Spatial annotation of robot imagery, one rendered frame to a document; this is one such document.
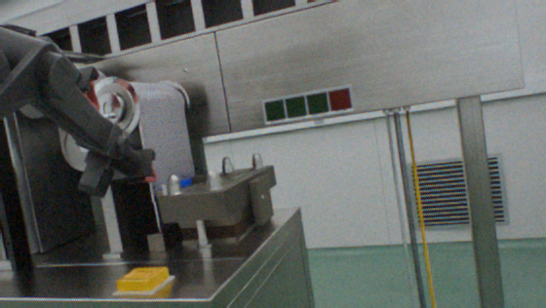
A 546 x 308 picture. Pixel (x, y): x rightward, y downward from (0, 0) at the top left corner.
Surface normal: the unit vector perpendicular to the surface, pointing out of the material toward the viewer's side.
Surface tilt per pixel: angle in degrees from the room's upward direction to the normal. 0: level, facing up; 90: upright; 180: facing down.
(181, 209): 90
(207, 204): 90
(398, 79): 90
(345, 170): 90
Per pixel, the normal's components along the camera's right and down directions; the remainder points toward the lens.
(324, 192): -0.37, 0.13
